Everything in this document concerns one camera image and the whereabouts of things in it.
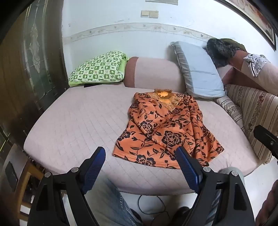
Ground grey white crumpled cloth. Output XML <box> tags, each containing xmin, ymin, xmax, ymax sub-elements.
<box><xmin>243</xmin><ymin>54</ymin><xmax>270</xmax><ymax>77</ymax></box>

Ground striped floral cushion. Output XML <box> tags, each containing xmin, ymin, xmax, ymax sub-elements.
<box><xmin>215</xmin><ymin>84</ymin><xmax>278</xmax><ymax>164</ymax></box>

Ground olive green cloth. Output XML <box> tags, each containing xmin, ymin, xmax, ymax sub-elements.
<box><xmin>222</xmin><ymin>38</ymin><xmax>247</xmax><ymax>53</ymax></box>

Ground framed wall picture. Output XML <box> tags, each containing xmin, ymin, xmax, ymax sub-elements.
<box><xmin>217</xmin><ymin>0</ymin><xmax>278</xmax><ymax>51</ymax></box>

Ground black cable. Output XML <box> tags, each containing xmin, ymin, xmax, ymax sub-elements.
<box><xmin>137</xmin><ymin>194</ymin><xmax>172</xmax><ymax>219</ymax></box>

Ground light blue pillow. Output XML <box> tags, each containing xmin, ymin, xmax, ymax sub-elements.
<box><xmin>170</xmin><ymin>41</ymin><xmax>227</xmax><ymax>99</ymax></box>

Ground black rectangular panel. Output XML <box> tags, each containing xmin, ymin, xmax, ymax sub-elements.
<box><xmin>5</xmin><ymin>162</ymin><xmax>19</xmax><ymax>192</ymax></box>

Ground dark shoe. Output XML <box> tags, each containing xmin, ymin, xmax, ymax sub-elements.
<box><xmin>171</xmin><ymin>206</ymin><xmax>192</xmax><ymax>226</ymax></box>

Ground pink bolster cushion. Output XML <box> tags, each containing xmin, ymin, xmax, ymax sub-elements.
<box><xmin>124</xmin><ymin>57</ymin><xmax>185</xmax><ymax>94</ymax></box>

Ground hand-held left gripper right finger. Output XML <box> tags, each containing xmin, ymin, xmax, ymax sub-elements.
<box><xmin>175</xmin><ymin>146</ymin><xmax>255</xmax><ymax>226</ymax></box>

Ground black furry garment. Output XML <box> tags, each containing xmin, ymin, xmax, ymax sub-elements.
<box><xmin>206</xmin><ymin>38</ymin><xmax>239</xmax><ymax>68</ymax></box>

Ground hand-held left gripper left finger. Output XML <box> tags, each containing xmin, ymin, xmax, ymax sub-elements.
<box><xmin>27</xmin><ymin>147</ymin><xmax>106</xmax><ymax>226</ymax></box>

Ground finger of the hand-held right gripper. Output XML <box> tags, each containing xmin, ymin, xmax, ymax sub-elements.
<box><xmin>253</xmin><ymin>125</ymin><xmax>278</xmax><ymax>161</ymax></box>

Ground green checkered pillow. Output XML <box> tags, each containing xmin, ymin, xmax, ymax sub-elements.
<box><xmin>68</xmin><ymin>51</ymin><xmax>129</xmax><ymax>87</ymax></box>

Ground pink covered sofa back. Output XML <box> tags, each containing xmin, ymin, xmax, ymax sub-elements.
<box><xmin>223</xmin><ymin>50</ymin><xmax>278</xmax><ymax>97</ymax></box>

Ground wooden stool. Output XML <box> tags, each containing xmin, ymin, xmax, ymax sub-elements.
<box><xmin>16</xmin><ymin>159</ymin><xmax>46</xmax><ymax>216</ymax></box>

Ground pink quilted bed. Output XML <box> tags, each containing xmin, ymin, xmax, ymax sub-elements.
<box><xmin>23</xmin><ymin>86</ymin><xmax>261</xmax><ymax>195</ymax></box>

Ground person's right forearm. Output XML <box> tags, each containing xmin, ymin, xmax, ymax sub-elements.
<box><xmin>255</xmin><ymin>180</ymin><xmax>278</xmax><ymax>226</ymax></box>

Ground dark wooden glass door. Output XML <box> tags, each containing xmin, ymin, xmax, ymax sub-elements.
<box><xmin>0</xmin><ymin>0</ymin><xmax>70</xmax><ymax>174</ymax></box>

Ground orange floral blouse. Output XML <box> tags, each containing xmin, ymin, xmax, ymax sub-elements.
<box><xmin>112</xmin><ymin>89</ymin><xmax>224</xmax><ymax>169</ymax></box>

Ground person's left leg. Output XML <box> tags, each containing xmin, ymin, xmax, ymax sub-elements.
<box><xmin>86</xmin><ymin>177</ymin><xmax>144</xmax><ymax>226</ymax></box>

